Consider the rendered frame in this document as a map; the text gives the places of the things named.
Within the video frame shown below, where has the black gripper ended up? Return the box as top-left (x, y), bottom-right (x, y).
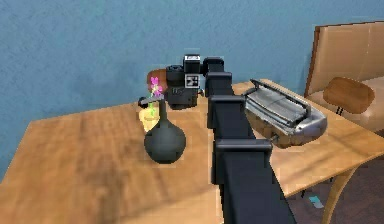
top-left (137, 64), bottom-right (201, 111)

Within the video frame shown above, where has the black round vase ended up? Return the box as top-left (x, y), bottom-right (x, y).
top-left (143, 97), bottom-right (187, 165)

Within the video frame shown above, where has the pink flower in yellow pot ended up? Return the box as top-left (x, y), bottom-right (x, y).
top-left (138, 76), bottom-right (164, 133)

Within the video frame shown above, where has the brown chair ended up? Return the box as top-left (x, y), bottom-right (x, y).
top-left (322, 76), bottom-right (376, 117)
top-left (146, 68), bottom-right (168, 98)

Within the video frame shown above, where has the wooden table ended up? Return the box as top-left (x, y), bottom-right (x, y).
top-left (0, 78), bottom-right (384, 224)

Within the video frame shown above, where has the silver toaster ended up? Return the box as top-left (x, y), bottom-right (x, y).
top-left (242, 78), bottom-right (329, 150)

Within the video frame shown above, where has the light blue flat object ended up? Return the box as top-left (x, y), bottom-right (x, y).
top-left (307, 195), bottom-right (325, 210)

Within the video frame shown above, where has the beige sofa with brown frame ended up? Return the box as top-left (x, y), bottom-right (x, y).
top-left (303, 20), bottom-right (384, 134)

